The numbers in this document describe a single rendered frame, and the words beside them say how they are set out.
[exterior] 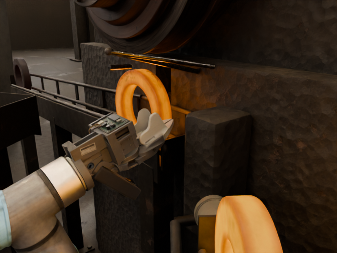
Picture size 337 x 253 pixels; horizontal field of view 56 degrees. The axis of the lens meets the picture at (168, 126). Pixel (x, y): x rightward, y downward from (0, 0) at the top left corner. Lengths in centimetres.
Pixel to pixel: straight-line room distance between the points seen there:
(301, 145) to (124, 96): 43
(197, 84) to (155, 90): 9
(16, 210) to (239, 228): 33
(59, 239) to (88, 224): 111
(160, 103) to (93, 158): 20
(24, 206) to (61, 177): 6
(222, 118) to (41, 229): 33
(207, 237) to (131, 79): 42
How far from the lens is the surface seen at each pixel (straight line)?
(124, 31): 67
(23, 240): 54
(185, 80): 70
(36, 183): 52
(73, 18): 766
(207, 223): 42
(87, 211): 176
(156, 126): 59
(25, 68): 167
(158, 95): 67
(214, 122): 52
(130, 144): 56
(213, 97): 65
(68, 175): 52
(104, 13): 70
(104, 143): 54
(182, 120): 71
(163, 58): 60
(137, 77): 71
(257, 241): 30
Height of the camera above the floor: 96
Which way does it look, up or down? 19 degrees down
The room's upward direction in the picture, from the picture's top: straight up
